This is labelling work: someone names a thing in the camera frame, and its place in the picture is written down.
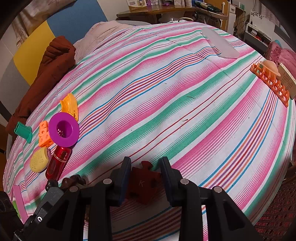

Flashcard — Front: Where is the striped pink bedspread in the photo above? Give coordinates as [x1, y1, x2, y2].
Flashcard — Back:
[3, 22, 295, 223]

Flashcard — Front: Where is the red perfume bottle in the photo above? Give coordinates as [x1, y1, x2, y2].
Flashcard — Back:
[45, 146, 72, 181]

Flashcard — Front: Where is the orange perforated block toy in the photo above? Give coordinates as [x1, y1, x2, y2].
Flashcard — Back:
[39, 120, 54, 148]

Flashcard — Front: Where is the purple perforated funnel cup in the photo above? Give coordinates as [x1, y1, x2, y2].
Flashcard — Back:
[49, 112, 80, 148]

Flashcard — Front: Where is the white medicine box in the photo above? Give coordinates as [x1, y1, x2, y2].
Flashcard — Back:
[126, 0, 147, 9]

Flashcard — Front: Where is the teal plastic cup holder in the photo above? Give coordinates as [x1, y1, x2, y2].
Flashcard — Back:
[14, 121, 33, 143]

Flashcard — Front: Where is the grey yellow blue headboard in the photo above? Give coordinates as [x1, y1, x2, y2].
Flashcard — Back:
[1, 1, 107, 120]

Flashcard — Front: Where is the wooden side desk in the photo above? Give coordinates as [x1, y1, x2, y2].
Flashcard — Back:
[116, 5, 229, 24]

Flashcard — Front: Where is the pink white tray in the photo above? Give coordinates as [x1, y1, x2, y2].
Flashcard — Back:
[13, 185, 28, 223]

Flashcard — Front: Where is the translucent white plastic lid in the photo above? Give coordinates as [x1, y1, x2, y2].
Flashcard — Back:
[202, 27, 239, 59]

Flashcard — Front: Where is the yellow oval soap box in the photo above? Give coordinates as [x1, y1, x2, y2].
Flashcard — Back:
[30, 147, 52, 173]

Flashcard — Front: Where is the peach dome lid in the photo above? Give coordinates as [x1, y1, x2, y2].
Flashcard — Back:
[260, 60, 281, 77]

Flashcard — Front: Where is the orange plastic clip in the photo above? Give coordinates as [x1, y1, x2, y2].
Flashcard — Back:
[60, 93, 79, 121]

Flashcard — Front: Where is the dark brown flower toy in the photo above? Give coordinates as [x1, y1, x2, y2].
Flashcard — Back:
[60, 174, 86, 190]

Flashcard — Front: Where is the red puzzle piece toy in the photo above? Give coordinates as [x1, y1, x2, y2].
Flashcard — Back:
[125, 161, 163, 205]

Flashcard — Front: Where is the dark red blanket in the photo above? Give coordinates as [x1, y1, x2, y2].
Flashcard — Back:
[6, 36, 76, 136]

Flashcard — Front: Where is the orange plastic rack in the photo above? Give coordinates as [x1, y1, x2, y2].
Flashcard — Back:
[250, 61, 290, 108]

